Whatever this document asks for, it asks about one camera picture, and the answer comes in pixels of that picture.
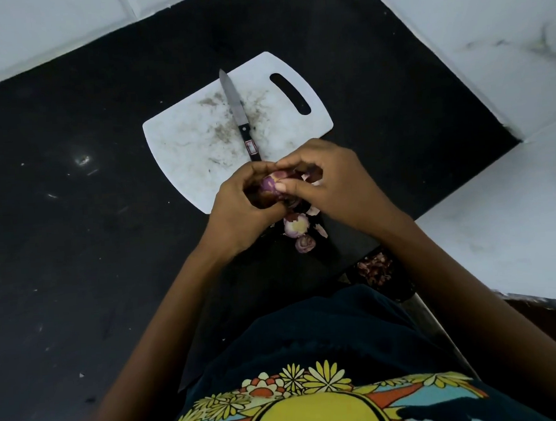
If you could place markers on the person's left forearm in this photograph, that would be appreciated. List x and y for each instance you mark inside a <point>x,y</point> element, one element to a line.
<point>155,347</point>

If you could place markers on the pale shallot peel piece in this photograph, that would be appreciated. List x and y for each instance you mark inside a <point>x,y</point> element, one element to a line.
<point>321,231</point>
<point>313,211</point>

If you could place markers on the person's left thumb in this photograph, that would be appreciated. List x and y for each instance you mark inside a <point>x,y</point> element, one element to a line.
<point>273,210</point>

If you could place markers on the person's right thumb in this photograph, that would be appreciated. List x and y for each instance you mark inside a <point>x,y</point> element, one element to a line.
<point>295,190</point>

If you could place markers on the pile of red shallot peels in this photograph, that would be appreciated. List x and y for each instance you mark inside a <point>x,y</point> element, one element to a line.
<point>374,268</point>

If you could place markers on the small peeled purple shallot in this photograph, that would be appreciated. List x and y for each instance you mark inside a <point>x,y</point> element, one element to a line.
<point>305,244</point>

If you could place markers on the person's right hand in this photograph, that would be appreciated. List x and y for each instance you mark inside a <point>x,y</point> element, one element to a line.
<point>342,185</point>

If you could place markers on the person's right forearm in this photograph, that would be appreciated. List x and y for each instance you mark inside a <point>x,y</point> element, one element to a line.
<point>482,317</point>

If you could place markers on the dark floral print shirt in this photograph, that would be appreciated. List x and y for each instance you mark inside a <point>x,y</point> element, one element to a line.
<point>315,356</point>

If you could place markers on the white plastic cutting board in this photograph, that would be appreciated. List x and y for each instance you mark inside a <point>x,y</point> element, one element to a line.
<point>193,138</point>

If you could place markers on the large cut purple shallot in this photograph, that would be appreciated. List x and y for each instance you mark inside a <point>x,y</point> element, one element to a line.
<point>296,224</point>

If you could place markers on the person's left hand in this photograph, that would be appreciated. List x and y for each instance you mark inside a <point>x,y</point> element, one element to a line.
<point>231,215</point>

